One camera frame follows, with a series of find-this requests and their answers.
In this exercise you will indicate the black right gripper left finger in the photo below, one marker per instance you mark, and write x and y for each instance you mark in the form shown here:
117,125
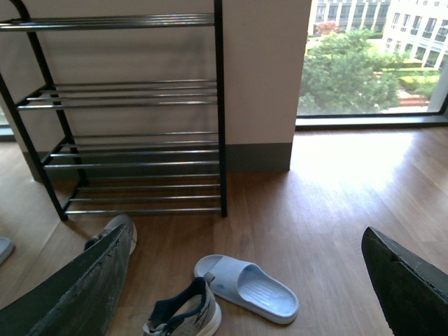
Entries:
79,299

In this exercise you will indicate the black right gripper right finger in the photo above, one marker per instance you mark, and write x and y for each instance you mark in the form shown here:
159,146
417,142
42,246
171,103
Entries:
412,292

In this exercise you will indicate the light blue slide sandal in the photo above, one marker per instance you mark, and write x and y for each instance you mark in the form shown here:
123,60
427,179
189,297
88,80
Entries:
246,285
7,246

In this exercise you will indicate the black metal shoe rack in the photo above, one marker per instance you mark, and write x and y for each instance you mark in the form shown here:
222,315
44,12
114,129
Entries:
119,113

